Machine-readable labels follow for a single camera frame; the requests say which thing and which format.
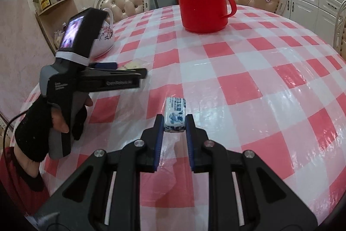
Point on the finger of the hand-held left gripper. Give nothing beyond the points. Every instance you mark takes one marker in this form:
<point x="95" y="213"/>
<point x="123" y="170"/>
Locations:
<point x="104" y="65"/>
<point x="121" y="73"/>

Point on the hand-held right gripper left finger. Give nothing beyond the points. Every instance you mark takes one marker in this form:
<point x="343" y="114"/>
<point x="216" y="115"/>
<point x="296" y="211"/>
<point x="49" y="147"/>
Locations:
<point x="158" y="144"/>

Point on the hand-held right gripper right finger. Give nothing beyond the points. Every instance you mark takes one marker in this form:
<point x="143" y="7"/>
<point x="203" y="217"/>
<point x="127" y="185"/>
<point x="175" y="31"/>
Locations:
<point x="190" y="147"/>

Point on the pale yellow snack packet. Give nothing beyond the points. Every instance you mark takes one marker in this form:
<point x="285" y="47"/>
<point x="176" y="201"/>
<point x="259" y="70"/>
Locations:
<point x="133" y="64"/>

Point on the blue white candy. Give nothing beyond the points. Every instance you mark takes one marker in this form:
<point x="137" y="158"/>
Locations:
<point x="175" y="114"/>

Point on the person's left forearm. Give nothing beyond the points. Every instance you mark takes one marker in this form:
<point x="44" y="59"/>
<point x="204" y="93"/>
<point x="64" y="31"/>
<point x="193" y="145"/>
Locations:
<point x="24" y="166"/>

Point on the person's left hand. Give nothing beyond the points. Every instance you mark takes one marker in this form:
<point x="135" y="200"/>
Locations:
<point x="32" y="131"/>

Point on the brown glass bottle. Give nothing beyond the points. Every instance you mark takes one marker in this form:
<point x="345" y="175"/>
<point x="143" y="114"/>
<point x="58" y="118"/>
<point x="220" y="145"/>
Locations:
<point x="65" y="26"/>

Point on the pale plastic bag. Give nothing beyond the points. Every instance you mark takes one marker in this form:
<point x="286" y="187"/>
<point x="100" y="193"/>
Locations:
<point x="58" y="40"/>

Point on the white floral teapot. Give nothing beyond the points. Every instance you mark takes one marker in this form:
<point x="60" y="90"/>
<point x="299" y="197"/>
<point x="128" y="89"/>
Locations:
<point x="104" y="41"/>

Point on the wooden corner shelf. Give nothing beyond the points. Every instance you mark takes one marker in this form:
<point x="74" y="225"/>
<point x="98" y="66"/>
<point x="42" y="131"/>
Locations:
<point x="61" y="5"/>

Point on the yellow label jar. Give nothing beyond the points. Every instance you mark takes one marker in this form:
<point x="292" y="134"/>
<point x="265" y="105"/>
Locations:
<point x="46" y="3"/>

